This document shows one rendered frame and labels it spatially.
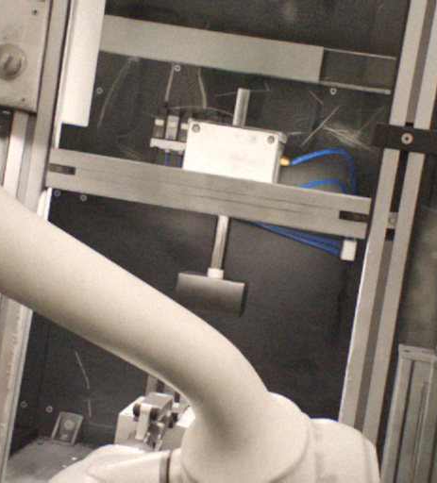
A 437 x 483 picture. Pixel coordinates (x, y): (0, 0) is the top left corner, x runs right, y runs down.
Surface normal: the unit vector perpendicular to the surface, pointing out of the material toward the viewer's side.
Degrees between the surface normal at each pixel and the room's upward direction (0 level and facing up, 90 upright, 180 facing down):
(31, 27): 90
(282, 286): 90
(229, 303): 90
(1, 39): 90
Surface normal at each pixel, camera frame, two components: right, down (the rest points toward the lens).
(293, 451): 0.29, -0.49
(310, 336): -0.13, 0.03
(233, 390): 0.46, 0.23
